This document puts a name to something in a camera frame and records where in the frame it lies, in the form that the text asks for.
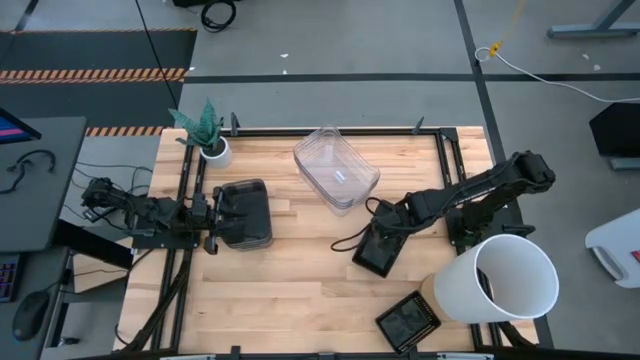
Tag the black slotted plastic basket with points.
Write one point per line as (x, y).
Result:
(377, 267)
(407, 322)

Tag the black box on grey base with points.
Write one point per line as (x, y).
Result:
(617, 130)

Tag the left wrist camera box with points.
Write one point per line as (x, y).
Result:
(200, 207)

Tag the black mat with orange stripes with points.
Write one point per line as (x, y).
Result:
(100, 50)

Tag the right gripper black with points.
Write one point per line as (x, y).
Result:
(390, 217)

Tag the clear plastic bin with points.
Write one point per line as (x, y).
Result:
(345, 212)
(330, 160)
(350, 202)
(357, 205)

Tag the white rounded plastic object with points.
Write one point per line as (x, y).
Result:
(620, 240)

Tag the black table clamp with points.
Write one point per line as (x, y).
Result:
(417, 127)
(234, 125)

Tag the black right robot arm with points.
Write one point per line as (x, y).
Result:
(500, 180)

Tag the computer monitor with pink screen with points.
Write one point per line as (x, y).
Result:
(15, 132)

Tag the black keyboard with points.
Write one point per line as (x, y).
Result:
(7, 277)

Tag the grey desk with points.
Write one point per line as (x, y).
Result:
(50, 210)

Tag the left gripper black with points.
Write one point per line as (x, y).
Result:
(216, 220)

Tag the black computer mouse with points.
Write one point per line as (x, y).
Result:
(30, 315)

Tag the snake plant in white pot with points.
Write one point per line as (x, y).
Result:
(216, 157)

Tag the black aluminium table frame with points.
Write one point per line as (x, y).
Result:
(325, 132)

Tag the workbench with grey legs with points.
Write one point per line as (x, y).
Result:
(575, 31)

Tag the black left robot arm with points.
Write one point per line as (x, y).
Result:
(145, 207)

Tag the smoke grey translucent bin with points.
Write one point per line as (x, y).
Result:
(250, 246)
(255, 215)

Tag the white cylindrical bucket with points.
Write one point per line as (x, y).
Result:
(455, 295)

